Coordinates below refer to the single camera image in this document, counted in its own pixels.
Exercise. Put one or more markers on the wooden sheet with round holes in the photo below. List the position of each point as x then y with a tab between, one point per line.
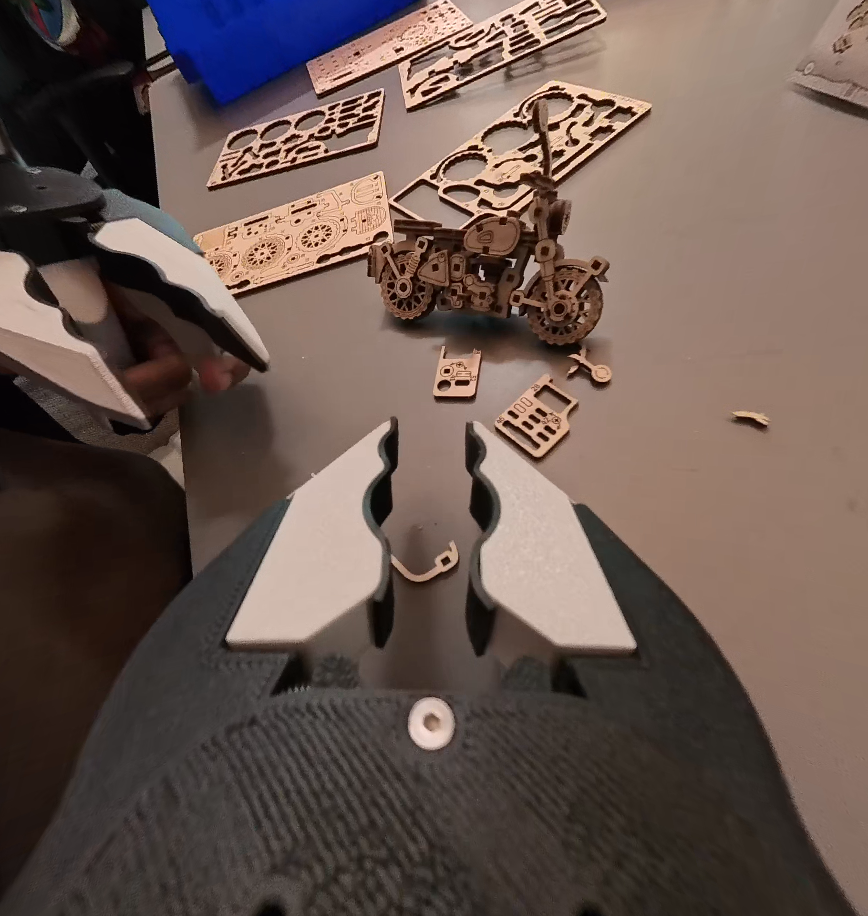
348	143

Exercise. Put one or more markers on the wooden sheet with long cutouts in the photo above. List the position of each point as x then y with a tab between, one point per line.
420	71

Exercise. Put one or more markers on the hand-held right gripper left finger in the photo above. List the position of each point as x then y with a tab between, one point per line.
312	565

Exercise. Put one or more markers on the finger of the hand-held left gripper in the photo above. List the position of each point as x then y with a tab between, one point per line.
183	279
40	358

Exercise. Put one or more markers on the large punched-out wooden sheet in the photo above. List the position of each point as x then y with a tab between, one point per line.
631	114

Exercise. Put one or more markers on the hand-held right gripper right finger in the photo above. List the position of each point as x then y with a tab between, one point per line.
541	565

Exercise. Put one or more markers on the grey desk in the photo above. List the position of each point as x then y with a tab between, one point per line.
691	286

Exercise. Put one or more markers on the person's brown shirt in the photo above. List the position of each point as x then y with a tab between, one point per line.
62	608

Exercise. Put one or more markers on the wooden keypad-shaped piece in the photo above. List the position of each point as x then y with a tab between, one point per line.
509	422

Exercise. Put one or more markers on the wooden sheet with wheel parts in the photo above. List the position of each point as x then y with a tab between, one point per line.
291	236

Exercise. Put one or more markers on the small wooden scrap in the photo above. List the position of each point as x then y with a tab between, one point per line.
751	419

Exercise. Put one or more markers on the wooden sheet with fine parts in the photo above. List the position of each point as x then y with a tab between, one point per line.
377	61

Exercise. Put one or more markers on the wooden motorcycle model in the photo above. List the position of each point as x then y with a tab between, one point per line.
477	272

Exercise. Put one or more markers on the wooden rectangular engraved piece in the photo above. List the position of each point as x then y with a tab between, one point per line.
457	390

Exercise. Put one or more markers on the person's left hand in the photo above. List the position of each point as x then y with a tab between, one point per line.
176	372

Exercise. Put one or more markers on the blue plastic bin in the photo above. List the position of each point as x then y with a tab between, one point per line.
226	50

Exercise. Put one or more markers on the wooden bent pipe piece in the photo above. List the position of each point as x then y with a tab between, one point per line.
437	562

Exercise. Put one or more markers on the printed paper sheet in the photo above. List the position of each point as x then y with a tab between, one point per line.
849	57

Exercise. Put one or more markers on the wooden wrench-shaped piece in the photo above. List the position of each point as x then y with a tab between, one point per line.
600	372

